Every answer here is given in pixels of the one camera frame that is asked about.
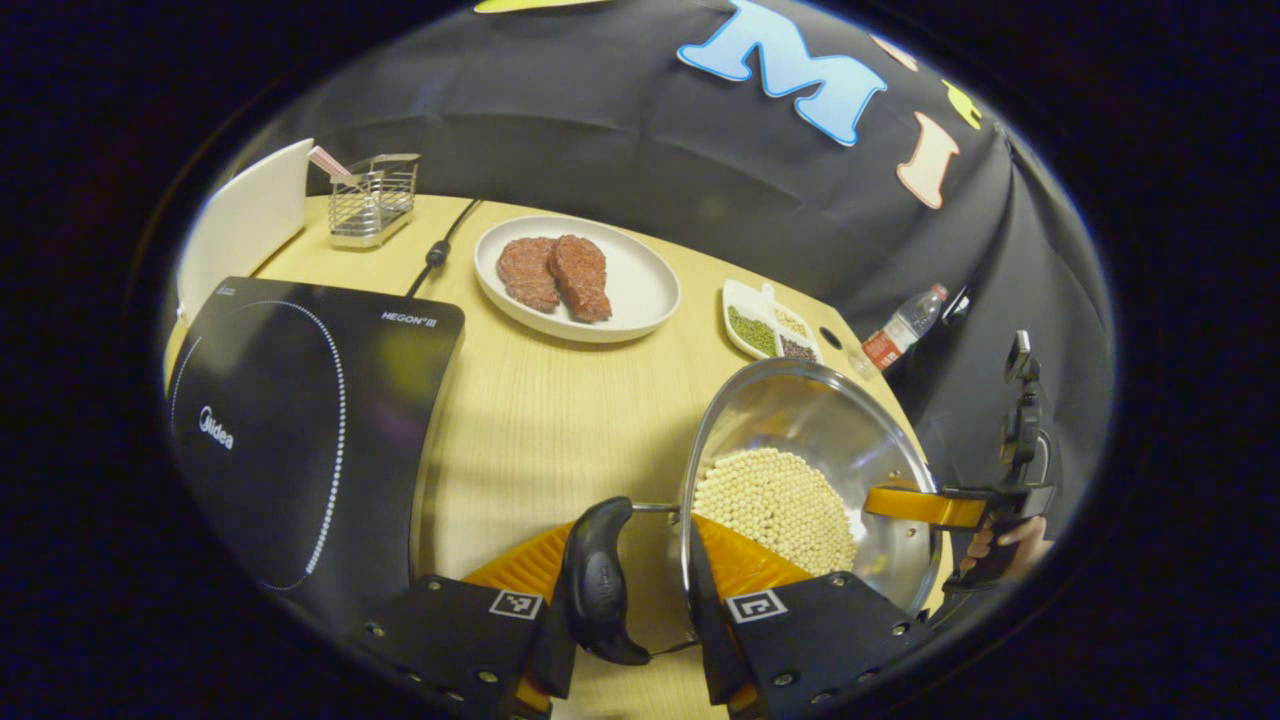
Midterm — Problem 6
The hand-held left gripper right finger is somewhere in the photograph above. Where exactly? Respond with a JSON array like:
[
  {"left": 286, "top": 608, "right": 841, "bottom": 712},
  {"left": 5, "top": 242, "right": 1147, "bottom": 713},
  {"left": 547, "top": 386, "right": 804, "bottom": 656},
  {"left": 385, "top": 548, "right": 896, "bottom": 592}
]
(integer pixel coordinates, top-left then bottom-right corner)
[{"left": 686, "top": 514, "right": 938, "bottom": 719}]

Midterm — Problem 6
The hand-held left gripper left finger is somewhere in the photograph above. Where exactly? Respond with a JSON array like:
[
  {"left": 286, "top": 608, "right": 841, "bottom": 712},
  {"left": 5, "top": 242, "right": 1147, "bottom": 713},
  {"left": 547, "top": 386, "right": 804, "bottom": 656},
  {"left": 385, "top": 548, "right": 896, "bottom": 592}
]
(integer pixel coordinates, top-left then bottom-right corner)
[{"left": 340, "top": 520, "right": 581, "bottom": 719}]

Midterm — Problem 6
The steel pot with black handles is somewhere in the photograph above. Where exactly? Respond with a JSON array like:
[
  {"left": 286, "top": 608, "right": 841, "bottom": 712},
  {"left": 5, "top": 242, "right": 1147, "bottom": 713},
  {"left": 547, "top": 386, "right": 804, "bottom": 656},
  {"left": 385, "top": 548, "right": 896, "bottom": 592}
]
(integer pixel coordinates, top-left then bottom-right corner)
[{"left": 556, "top": 357, "right": 946, "bottom": 668}]

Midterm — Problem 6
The black induction cooktop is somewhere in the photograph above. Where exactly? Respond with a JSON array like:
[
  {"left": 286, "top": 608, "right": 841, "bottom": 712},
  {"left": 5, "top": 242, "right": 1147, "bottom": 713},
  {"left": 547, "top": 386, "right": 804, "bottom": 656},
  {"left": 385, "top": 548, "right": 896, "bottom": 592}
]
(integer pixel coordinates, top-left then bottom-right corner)
[{"left": 165, "top": 277, "right": 467, "bottom": 626}]

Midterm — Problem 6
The pile of yellow soybeans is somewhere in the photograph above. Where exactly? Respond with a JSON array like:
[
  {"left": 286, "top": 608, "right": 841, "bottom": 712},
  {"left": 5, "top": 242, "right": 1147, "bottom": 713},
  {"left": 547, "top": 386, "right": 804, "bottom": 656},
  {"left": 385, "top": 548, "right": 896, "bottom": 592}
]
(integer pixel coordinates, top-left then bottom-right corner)
[{"left": 692, "top": 447, "right": 859, "bottom": 577}]

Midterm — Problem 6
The clear bottle with red label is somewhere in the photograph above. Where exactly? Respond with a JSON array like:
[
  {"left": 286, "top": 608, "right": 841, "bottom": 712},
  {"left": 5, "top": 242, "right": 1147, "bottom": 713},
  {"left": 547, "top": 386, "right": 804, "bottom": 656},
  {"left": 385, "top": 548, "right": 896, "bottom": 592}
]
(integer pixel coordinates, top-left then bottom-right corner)
[{"left": 862, "top": 283, "right": 949, "bottom": 372}]

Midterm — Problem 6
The pile of green beans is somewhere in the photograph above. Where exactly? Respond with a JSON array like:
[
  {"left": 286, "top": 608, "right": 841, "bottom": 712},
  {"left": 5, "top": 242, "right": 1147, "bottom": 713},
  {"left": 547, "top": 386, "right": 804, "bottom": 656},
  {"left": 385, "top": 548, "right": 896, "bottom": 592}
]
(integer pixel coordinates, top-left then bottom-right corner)
[{"left": 727, "top": 305, "right": 779, "bottom": 357}]

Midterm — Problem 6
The white divided dish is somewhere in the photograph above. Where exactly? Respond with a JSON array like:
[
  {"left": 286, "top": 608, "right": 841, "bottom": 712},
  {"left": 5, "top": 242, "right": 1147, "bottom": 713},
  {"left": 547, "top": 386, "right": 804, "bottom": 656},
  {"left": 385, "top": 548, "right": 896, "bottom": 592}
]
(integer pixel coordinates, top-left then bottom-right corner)
[{"left": 722, "top": 279, "right": 825, "bottom": 364}]

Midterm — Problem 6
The white round plate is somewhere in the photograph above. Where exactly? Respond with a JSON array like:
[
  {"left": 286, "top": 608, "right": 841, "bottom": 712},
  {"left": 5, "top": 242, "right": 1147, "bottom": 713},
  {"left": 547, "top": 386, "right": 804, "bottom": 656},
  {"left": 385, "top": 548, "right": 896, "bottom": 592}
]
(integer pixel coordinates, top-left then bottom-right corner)
[{"left": 473, "top": 215, "right": 682, "bottom": 345}]

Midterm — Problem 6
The white toaster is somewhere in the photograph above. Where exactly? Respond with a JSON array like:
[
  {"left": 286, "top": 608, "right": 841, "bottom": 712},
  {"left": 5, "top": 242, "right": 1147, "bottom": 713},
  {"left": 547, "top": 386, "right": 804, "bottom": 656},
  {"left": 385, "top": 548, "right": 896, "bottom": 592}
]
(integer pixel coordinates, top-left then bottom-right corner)
[{"left": 178, "top": 138, "right": 315, "bottom": 323}]

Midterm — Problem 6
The black power cable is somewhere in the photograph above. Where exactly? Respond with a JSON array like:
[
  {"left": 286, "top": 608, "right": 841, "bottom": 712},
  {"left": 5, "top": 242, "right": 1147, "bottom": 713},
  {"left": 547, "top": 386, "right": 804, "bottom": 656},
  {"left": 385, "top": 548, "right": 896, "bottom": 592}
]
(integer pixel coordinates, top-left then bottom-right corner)
[{"left": 405, "top": 198, "right": 483, "bottom": 298}]

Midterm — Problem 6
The wire mesh holder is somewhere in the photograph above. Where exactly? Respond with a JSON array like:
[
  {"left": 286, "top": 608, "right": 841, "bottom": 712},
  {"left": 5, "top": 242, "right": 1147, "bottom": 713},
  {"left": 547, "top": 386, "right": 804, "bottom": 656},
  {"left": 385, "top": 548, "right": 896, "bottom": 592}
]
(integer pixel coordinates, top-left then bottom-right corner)
[{"left": 327, "top": 153, "right": 421, "bottom": 250}]

